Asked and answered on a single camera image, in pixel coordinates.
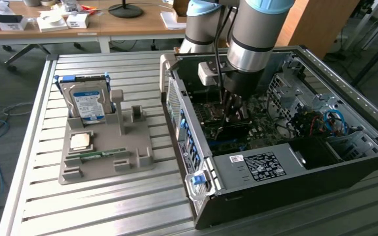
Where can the green RAM stick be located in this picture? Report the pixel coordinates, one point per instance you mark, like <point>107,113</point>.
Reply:
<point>96,155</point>

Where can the wooden desk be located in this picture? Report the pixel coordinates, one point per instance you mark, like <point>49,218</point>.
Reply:
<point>28,34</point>

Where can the grey plastic parts rack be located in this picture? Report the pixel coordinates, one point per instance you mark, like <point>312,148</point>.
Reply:
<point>109,137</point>

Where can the beige tape roll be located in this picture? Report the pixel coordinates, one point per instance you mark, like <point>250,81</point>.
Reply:
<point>48,2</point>

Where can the white box with tape roll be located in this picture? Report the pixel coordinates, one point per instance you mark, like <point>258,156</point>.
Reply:
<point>52,23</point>

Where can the hard disk in blue caddy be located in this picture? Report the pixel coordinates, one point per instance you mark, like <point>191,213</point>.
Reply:
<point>84,98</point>

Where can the wooden cabinet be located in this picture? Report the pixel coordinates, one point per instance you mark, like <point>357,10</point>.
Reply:
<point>323,24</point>

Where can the grey cup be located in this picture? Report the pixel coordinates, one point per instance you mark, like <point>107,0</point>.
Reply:
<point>32,2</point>

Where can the blue case latch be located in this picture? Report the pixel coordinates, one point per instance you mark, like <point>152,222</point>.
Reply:
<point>197,179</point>

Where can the black round lamp base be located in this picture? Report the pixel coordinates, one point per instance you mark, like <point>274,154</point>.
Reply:
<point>124,12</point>

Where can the white paper stack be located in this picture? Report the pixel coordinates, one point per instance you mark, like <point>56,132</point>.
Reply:
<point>172,20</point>

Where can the black open PC case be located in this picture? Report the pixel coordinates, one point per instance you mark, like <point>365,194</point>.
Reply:
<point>274,191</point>

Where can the small white box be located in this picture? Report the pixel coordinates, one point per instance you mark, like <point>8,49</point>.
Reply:
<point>77,21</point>

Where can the white box with black lid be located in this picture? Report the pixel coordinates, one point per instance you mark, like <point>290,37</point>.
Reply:
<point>10,23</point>

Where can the black installed RAM stick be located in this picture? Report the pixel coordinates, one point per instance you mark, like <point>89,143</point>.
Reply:
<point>211,123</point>

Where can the CPU socket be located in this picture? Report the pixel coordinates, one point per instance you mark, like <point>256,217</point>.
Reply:
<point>213,110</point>

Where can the silver CPU chip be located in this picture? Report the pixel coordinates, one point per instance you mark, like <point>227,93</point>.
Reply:
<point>78,142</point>

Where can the perforated metal drive cage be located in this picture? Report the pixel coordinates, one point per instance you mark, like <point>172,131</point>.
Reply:
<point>287,96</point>

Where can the green motherboard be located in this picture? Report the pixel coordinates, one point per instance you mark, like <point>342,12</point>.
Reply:
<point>267,130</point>

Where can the metal disk bay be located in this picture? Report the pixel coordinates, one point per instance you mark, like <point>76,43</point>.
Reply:
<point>355,145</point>

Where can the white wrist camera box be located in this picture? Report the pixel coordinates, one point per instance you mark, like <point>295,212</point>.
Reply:
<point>208,75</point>

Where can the orange packet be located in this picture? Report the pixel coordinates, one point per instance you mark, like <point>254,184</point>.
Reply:
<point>88,9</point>

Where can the blue expansion slot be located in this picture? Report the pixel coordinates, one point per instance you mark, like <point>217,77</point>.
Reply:
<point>223,143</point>

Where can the black graphics card metal bracket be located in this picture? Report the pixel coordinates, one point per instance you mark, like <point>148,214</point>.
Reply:
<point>236,131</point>

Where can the brown cardboard box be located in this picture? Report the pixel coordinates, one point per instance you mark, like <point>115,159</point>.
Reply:
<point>179,9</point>

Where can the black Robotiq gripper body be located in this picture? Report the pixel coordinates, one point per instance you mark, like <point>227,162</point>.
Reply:
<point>240,83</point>

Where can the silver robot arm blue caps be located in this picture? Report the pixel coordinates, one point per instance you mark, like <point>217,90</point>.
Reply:
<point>251,37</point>

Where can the grey power supply unit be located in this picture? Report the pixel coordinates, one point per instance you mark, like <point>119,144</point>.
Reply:
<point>231,172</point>

